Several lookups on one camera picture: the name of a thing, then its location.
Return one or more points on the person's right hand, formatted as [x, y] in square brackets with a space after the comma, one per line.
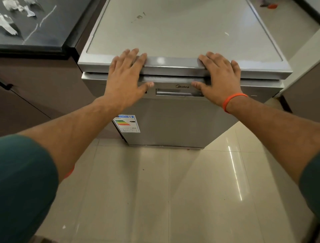
[222, 80]

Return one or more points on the person's left hand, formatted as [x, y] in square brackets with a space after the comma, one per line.
[125, 82]

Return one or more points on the silver dishwasher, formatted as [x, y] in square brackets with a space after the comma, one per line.
[175, 30]

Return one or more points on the white paper scraps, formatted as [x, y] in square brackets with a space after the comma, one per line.
[8, 27]

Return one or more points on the person's left forearm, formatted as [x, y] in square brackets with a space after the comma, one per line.
[70, 132]

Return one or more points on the person's right forearm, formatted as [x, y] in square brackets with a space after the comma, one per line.
[275, 132]

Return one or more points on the orange thread wristband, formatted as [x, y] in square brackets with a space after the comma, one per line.
[232, 97]

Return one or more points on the red black hand tool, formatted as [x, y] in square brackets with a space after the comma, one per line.
[272, 6]

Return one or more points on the red plastic bucket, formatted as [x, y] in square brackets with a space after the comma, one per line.
[69, 173]

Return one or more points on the green shirt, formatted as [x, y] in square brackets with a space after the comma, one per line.
[25, 187]

